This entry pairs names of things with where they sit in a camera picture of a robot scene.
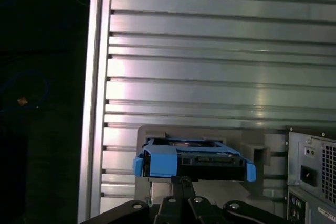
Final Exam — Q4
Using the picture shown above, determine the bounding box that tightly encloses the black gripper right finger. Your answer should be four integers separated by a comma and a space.
183, 178, 297, 224

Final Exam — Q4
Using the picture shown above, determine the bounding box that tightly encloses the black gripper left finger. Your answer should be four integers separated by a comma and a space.
78, 176, 184, 224

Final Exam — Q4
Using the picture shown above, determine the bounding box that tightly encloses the hard disk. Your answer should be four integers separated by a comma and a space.
132, 136, 257, 183

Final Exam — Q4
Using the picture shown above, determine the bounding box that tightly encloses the grey parts rack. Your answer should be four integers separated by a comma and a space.
134, 125, 287, 224

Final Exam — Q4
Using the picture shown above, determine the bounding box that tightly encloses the black PC case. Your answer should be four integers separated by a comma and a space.
285, 126, 336, 224

